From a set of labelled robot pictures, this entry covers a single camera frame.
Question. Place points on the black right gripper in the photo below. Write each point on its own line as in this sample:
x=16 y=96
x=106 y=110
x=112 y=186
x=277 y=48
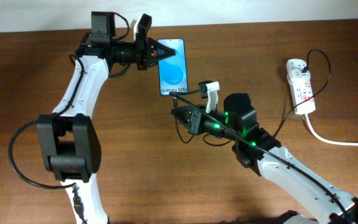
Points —
x=196 y=123

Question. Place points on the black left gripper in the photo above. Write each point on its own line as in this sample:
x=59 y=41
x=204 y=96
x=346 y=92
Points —
x=149 y=59

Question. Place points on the blue Samsung smartphone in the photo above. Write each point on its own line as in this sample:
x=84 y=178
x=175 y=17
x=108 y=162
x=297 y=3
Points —
x=173 y=75

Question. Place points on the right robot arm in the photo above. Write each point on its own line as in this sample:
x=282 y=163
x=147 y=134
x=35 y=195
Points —
x=256 y=149

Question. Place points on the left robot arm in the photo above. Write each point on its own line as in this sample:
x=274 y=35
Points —
x=69 y=143

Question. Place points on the white USB charger adapter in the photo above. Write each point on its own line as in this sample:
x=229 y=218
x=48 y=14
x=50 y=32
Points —
x=295 y=69

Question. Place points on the white power strip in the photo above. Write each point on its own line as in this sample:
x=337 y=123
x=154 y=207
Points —
x=301 y=93

